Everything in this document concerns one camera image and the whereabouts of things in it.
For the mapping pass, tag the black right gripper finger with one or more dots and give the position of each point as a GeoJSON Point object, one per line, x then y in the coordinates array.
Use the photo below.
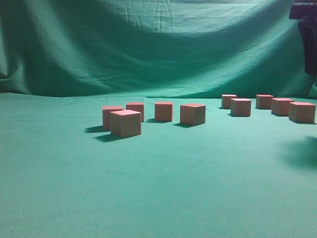
{"type": "Point", "coordinates": [308, 31]}

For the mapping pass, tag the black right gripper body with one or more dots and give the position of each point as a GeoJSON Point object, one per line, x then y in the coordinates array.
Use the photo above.
{"type": "Point", "coordinates": [303, 10]}

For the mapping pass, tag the pink cube column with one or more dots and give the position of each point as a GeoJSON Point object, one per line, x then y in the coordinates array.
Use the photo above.
{"type": "Point", "coordinates": [164, 111]}
{"type": "Point", "coordinates": [226, 100]}
{"type": "Point", "coordinates": [264, 101]}
{"type": "Point", "coordinates": [240, 107]}
{"type": "Point", "coordinates": [302, 112]}
{"type": "Point", "coordinates": [125, 123]}
{"type": "Point", "coordinates": [280, 106]}
{"type": "Point", "coordinates": [138, 107]}
{"type": "Point", "coordinates": [106, 115]}
{"type": "Point", "coordinates": [192, 114]}

